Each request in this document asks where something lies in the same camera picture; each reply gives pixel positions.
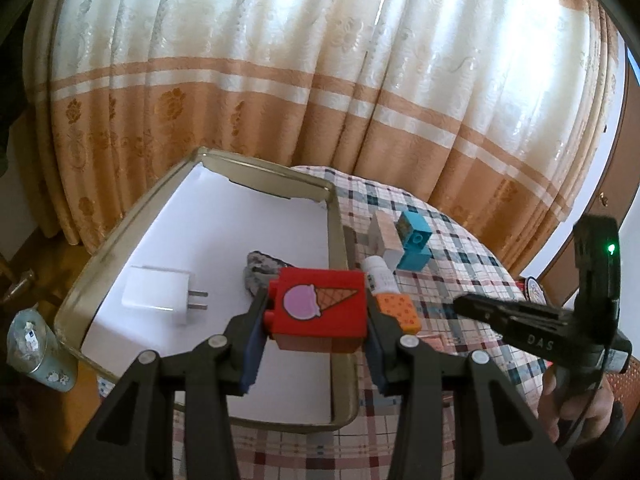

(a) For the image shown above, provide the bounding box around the grey stone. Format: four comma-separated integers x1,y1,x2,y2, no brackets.
242,251,296,306

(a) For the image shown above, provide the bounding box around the brown wooden cabinet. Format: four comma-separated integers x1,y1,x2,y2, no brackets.
0,240,106,480

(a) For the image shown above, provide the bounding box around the brown wooden furniture panel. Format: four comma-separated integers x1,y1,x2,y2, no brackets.
520,45,640,361

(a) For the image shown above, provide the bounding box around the small white bottle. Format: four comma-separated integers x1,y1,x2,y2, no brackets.
363,256,398,295

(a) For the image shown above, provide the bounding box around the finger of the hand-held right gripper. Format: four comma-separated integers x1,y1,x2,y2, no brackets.
487,317,581,363
452,294,576,328

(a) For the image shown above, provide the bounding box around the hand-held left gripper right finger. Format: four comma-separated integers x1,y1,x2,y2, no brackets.
364,300,568,480

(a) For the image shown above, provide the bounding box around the white paper tin liner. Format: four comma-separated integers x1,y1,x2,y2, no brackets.
82,167,335,426

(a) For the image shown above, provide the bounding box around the rectangular metal tin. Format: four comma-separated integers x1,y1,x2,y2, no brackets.
54,146,360,433

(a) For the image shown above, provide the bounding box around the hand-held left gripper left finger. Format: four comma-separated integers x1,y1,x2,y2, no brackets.
65,290,273,480

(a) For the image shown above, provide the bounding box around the white and beige box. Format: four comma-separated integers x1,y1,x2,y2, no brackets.
368,212,405,268

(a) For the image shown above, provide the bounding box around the cream and orange curtain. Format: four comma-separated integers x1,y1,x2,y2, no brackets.
22,0,626,256

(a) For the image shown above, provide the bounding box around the red block with ice-cream print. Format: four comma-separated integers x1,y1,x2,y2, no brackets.
267,267,368,356

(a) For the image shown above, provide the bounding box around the white charger plug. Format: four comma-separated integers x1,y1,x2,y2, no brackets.
121,266,209,326

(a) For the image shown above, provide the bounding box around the orange block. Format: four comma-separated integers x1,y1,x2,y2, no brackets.
376,292,421,335

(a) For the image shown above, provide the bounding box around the round white printed lid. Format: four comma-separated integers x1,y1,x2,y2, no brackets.
520,276,548,306

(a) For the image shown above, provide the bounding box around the small blue block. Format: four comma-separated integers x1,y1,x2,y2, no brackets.
396,211,432,251

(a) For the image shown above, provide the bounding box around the plaid tablecloth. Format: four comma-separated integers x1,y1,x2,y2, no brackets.
172,165,551,480

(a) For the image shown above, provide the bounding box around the person's right hand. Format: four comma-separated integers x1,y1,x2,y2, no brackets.
540,355,613,441

